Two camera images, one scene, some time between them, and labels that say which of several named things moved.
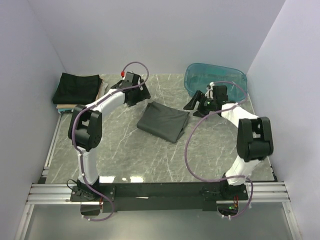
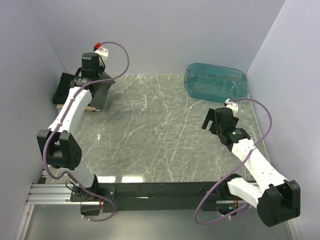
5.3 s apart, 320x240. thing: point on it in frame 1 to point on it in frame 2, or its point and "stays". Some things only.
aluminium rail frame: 43,193 stays
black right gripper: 191,104 to 211,116
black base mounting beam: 134,196 stays
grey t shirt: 163,121 to 98,101
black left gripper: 143,95 to 101,66
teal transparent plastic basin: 197,76 stays
